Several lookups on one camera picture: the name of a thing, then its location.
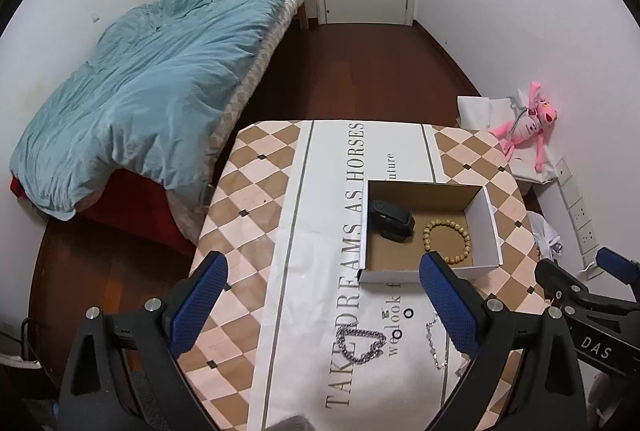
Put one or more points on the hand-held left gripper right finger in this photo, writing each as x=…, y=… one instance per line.
x=447, y=306

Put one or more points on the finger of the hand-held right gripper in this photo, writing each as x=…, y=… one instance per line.
x=556, y=275
x=619, y=264

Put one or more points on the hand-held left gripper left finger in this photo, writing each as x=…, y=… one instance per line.
x=200, y=301

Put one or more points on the crumpled white plastic bag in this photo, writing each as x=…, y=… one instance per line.
x=545, y=236

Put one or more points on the open white cardboard box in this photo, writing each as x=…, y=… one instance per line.
x=425, y=256

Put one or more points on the checkered tablecloth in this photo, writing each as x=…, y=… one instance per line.
x=240, y=231

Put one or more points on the black smart watch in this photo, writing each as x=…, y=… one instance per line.
x=392, y=221

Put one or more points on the red bed cloth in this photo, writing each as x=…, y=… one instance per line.
x=140, y=211

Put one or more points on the white printed table runner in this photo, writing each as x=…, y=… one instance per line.
x=320, y=271

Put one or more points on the pink plush toy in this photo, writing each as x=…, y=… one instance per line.
x=527, y=123

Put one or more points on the blue duvet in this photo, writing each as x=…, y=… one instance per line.
x=150, y=101

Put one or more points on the bed with patterned sheet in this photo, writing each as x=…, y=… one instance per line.
x=250, y=76

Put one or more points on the white wall socket strip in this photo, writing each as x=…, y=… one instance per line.
x=580, y=216

